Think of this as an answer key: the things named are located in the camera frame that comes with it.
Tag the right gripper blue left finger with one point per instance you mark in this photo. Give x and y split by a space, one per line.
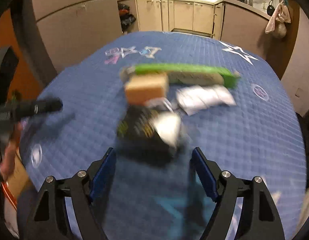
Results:
48 218

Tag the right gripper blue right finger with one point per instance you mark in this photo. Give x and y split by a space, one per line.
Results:
259 216

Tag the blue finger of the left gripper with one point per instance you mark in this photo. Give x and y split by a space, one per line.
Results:
11 113

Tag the black snack bag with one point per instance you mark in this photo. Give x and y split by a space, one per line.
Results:
150 132

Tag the brown cardboard box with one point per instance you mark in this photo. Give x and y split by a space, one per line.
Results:
141 88

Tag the long green box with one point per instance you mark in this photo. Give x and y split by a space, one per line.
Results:
183 73

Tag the beige kitchen cabinets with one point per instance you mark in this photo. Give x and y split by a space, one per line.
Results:
229 21

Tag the blue star tablecloth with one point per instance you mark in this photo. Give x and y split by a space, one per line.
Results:
154 198

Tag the beige refrigerator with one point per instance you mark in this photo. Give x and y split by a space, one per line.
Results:
71 30

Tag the hanging cloth bag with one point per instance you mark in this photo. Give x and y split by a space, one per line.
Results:
276 25

